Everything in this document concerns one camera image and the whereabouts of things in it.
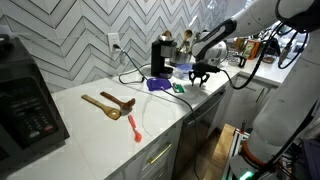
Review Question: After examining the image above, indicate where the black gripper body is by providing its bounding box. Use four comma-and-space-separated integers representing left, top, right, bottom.
191, 63, 220, 79

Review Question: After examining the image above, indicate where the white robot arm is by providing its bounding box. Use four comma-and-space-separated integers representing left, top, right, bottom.
192, 0, 320, 180

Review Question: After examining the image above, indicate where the clear plastic container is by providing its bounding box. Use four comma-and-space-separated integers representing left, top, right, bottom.
174, 63, 192, 80

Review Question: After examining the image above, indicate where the metal utensil holder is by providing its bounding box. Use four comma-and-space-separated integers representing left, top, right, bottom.
170, 51, 191, 66

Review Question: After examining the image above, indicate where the black coffee maker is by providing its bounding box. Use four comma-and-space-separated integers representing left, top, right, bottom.
151, 36, 177, 79

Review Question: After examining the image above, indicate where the purple plastic bowl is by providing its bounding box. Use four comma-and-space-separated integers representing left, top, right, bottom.
147, 78, 171, 91

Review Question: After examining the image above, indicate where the orange food box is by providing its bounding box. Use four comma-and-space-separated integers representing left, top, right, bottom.
242, 39, 260, 60

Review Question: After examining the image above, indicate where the dark wooden spoon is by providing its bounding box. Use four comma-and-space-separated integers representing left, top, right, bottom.
100, 92, 136, 111

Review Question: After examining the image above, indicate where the red silicone spatula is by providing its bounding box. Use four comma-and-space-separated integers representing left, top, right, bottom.
128, 114, 142, 142

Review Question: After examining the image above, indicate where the light wooden slotted spoon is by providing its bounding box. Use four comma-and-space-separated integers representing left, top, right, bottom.
81, 94, 122, 120

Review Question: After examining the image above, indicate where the wooden platform board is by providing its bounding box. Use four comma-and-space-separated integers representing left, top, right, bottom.
203, 124, 235, 180

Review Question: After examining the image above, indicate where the black microwave oven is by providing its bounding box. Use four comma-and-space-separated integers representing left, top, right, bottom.
0, 34, 69, 172

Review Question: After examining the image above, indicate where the oven door handle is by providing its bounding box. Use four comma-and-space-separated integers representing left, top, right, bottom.
184, 89, 225, 127

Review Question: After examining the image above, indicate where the black power cord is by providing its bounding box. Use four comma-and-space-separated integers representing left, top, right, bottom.
113, 44, 201, 180

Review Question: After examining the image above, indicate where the white wall outlet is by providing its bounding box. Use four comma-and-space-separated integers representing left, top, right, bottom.
107, 33, 120, 53

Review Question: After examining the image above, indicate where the gold drawer handle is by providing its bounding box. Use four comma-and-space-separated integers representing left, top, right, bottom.
147, 143, 172, 165

